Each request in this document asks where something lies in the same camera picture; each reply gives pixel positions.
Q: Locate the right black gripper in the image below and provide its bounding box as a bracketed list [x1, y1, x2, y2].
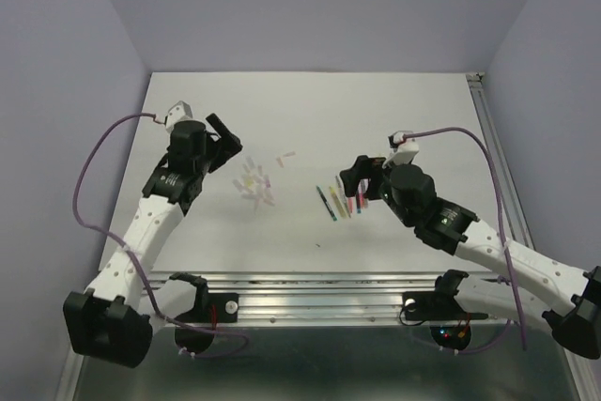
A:
[340, 152, 414, 227]

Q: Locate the grey white slim pen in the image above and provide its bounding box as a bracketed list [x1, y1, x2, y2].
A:
[335, 176, 351, 218]

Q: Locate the yellow pen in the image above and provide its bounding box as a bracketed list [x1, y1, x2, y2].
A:
[329, 186, 350, 219]

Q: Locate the green black pen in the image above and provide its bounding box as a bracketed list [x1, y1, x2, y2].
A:
[316, 185, 337, 222]

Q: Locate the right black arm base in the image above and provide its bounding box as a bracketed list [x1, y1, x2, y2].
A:
[399, 270, 488, 353]

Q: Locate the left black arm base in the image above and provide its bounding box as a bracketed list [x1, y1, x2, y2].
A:
[152, 272, 249, 360]

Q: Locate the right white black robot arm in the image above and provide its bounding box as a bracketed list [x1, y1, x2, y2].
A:
[340, 155, 600, 360]

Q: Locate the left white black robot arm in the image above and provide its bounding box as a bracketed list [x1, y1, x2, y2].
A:
[63, 109, 242, 368]

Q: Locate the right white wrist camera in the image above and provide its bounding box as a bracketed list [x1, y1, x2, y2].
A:
[382, 131, 419, 169]

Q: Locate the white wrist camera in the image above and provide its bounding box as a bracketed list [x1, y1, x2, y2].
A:
[164, 100, 193, 128]
[382, 131, 419, 169]

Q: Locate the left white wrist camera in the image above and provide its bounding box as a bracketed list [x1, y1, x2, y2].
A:
[164, 100, 193, 128]

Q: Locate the right side aluminium rail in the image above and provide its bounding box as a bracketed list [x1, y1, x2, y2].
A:
[466, 72, 534, 249]

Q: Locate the aluminium rail frame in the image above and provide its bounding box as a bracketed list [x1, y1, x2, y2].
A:
[57, 272, 600, 400]

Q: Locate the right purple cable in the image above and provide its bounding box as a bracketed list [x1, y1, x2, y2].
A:
[406, 127, 528, 357]

